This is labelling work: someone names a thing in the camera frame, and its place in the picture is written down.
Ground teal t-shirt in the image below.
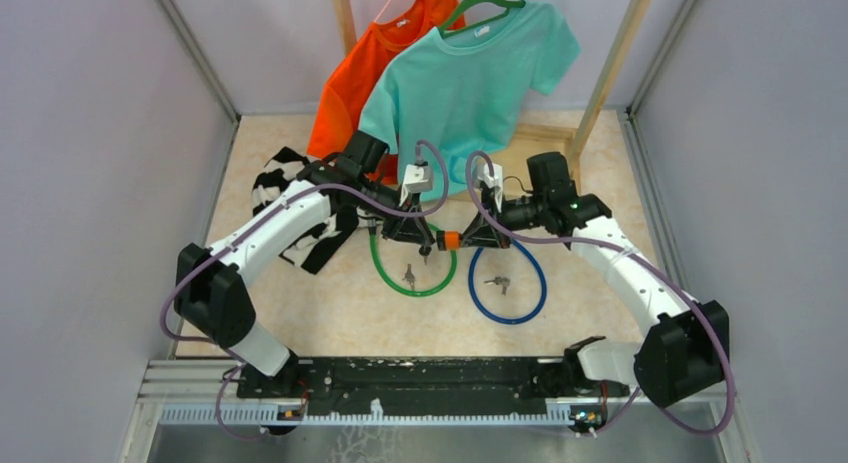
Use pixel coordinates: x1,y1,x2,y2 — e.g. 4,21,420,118
358,2,580,201

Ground green cable lock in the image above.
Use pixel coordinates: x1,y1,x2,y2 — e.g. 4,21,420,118
367,226,458,298

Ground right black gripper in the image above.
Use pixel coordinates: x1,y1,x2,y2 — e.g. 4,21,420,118
459,190,547,250

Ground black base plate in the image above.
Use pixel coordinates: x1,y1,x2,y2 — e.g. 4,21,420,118
237,357,630,417

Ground orange t-shirt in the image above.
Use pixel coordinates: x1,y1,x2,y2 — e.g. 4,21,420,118
307,0,459,158

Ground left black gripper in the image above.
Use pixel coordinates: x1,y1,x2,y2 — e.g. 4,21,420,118
355,175,432,246

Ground blue cable lock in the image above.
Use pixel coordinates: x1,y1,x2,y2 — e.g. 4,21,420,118
467,240,548,326

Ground black white striped garment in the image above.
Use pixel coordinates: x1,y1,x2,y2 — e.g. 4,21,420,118
251,146,367,275

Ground black padlock keys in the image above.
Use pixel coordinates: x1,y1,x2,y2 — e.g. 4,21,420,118
418,246,432,265

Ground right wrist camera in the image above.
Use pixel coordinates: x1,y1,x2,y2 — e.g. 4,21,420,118
473,159,504,213

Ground orange padlock with keys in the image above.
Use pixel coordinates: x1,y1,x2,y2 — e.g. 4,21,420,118
435,230,462,251

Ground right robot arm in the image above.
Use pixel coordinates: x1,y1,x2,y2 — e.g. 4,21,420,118
465,151,737,412

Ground wooden clothes rack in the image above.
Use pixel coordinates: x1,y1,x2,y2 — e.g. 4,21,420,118
329,0,660,203

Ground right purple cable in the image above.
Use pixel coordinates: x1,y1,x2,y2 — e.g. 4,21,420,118
464,150,738,439

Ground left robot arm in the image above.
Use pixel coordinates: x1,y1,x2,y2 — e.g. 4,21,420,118
162,132,446,397

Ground blue lock keys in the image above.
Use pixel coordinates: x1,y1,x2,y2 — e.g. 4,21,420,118
484,276,511,296

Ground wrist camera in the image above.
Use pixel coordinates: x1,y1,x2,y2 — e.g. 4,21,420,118
399,163,434,203
473,159,504,213

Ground green hanger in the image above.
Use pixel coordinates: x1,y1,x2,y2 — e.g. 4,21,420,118
437,0,529,36

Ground aluminium rail frame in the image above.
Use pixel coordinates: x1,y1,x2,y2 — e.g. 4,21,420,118
135,357,740,429

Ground green lock keys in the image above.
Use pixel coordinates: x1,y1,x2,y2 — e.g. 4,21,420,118
403,263,416,292

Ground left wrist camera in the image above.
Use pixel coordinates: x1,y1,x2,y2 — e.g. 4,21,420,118
399,163,434,203

